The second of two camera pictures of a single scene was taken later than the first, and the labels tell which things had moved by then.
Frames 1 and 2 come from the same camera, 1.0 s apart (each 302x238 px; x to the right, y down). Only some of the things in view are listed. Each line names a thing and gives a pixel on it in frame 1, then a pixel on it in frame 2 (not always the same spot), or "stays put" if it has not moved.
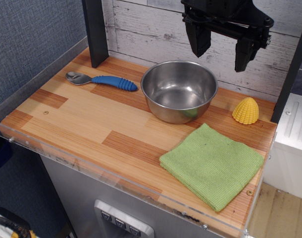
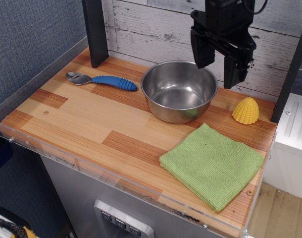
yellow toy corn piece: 246,111 stays put
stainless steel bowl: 178,91 stays put
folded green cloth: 214,169 stays put
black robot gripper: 238,18 → 225,28
